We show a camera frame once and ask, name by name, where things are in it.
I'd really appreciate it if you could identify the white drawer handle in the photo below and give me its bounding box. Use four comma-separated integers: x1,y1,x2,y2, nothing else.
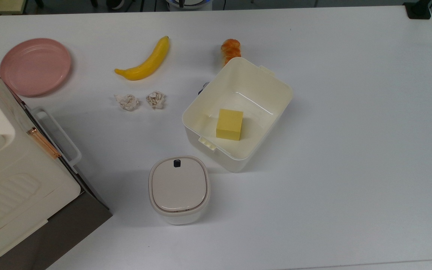
30,107,83,168

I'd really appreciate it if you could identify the small beige lidded bin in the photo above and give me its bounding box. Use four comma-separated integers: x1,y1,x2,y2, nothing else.
148,156,211,225

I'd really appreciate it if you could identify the cream storage box with handle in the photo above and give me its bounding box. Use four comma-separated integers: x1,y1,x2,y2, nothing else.
0,56,82,260

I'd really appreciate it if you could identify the open cream plastic box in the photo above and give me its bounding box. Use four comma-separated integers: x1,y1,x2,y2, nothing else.
181,57,294,173

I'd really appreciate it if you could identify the dark wood drawer cabinet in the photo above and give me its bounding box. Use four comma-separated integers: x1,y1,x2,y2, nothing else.
0,75,113,270

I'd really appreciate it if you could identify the copper latch strip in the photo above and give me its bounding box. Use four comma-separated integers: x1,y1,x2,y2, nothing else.
27,127,61,159

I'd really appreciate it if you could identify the black table clamp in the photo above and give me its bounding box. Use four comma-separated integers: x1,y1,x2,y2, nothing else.
403,1,432,20

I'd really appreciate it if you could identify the yellow cube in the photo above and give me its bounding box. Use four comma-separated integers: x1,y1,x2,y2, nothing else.
216,109,244,141

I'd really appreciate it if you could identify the yellow toy banana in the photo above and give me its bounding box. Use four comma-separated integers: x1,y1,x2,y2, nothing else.
114,36,170,81

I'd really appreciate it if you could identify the toy bread with orange topping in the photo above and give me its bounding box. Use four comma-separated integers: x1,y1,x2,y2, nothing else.
221,39,242,67

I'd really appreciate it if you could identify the crumpled white paper ball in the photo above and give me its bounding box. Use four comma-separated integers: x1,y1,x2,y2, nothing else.
114,94,140,112
145,91,166,110

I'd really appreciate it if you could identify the round white blue-rimmed object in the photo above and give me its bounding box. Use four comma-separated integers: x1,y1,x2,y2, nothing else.
165,0,214,11

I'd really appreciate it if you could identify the pink plate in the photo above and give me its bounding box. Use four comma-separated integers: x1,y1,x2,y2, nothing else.
0,38,72,97

